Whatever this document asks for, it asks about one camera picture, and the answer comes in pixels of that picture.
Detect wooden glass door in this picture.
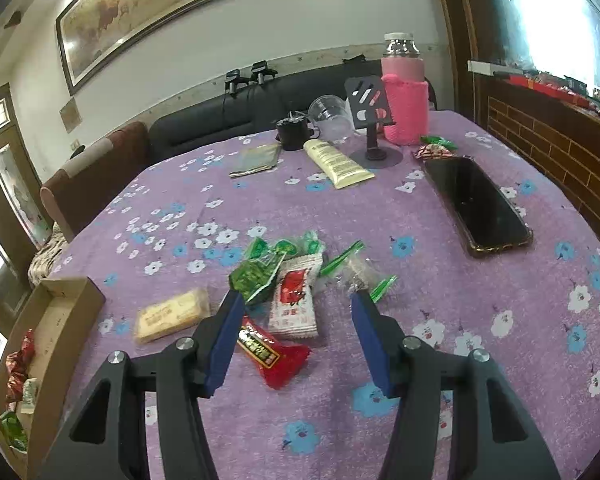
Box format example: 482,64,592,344
0,82,54,376

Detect white box on ledge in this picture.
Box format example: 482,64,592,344
467,60,502,77

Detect brown armchair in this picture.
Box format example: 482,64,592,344
40,121,151,243

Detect small green candy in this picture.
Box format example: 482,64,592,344
300,232,326,257

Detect red packet with black label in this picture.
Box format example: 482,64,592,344
237,316,312,391

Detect dark red snack packet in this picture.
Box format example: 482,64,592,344
4,355,31,403
7,329,36,362

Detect painted glass partition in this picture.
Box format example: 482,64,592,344
480,0,600,93

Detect black phone stand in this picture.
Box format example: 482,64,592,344
344,75,404,163

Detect small black container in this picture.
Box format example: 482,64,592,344
275,116,314,152

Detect bottle with pink knitted sleeve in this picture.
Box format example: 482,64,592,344
380,32,430,146

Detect cardboard box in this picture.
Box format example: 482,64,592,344
0,276,106,471

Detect purple floral tablecloth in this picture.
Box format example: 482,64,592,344
0,110,600,480

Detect yellow biscuit packet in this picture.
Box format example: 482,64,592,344
132,287,212,344

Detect black clamp device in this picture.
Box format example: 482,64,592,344
249,60,277,86
223,69,249,99

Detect framed landscape painting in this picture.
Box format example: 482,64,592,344
55,0,258,96

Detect green booklet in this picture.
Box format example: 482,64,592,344
229,143,282,179

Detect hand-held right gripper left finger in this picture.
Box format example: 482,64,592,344
37,290,246,480

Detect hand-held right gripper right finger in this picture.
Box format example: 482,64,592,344
350,291,561,480

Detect white and red snack packet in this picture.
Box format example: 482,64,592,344
267,255,325,339

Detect brick pattern cabinet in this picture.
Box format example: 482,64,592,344
467,62,600,256

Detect black leather sofa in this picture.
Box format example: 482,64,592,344
147,62,438,161

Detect cream wrapped packet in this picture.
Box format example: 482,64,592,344
302,139,376,190

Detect clear green striped packet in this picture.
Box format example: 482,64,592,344
320,240,367,281
341,259,399,304

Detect striped blanket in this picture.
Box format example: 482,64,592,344
27,224,69,287

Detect brown wall plaque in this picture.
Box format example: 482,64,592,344
59,96,84,134

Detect green wrapped candy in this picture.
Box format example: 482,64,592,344
420,135,459,150

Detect small green white snack packet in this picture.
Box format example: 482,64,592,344
20,377,39,414

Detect clear plastic cup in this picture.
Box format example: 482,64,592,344
307,94,354,141

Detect black smartphone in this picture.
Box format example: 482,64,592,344
422,156,534,259

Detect red and white wrapped candy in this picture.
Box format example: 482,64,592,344
412,144,454,161

